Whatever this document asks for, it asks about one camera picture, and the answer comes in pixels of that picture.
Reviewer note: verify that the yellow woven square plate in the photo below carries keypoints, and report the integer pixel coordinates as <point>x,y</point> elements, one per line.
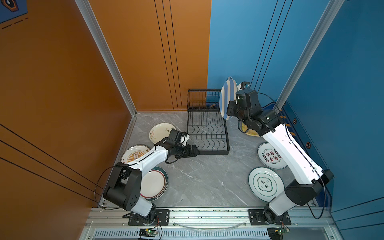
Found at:
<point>248,131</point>

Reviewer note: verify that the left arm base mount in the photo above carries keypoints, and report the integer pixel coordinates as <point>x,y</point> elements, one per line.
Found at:
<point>159,216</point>

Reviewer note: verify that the green cloud pattern plate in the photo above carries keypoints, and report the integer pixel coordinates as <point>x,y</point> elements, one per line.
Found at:
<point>265,183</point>

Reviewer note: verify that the aluminium corner post left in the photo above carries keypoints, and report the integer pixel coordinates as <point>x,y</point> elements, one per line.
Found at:
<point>101,42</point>

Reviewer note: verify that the aluminium corner post right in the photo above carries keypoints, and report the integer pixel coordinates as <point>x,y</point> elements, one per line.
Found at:
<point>319,32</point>

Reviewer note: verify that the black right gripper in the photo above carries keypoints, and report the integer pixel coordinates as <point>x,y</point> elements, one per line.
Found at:
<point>233,105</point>

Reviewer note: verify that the black wire dish rack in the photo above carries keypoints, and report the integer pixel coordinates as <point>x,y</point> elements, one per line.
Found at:
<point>205,126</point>

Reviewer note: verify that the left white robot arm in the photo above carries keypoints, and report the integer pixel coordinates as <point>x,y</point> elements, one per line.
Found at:
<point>124,185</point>

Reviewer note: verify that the white plate red characters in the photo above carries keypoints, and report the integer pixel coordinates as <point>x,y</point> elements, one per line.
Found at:
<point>270,157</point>

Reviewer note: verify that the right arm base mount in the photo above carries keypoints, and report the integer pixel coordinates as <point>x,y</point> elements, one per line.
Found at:
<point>257,218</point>

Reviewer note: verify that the green circuit board right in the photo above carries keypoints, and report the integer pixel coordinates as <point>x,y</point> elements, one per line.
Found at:
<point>277,234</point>

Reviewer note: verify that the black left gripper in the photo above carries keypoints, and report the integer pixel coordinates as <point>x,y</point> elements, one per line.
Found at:
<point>188,153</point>

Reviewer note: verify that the cream floral plate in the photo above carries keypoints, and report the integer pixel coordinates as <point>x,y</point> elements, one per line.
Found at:
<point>160,131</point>

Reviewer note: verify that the aluminium corner post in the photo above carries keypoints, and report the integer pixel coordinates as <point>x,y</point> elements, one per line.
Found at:
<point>319,32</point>
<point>101,42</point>

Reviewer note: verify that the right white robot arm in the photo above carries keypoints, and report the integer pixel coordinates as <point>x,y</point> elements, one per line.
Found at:
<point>310,179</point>

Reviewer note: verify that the aluminium front rail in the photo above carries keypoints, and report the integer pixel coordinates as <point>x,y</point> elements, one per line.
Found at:
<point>221,223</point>

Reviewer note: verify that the green circuit board left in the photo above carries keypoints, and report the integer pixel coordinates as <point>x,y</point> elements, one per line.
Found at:
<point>148,234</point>

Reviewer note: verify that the blue striped plate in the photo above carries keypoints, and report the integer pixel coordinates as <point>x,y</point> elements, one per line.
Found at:
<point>228,93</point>

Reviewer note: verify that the green circuit board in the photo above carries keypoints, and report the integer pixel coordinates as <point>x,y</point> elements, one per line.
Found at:
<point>148,234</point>
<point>277,234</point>

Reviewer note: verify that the red green rimmed plate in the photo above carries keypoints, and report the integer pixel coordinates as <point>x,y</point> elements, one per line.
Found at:
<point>154,184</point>

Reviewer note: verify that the orange sunburst plate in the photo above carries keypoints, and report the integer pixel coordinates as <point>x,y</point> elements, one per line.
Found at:
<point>134,153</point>

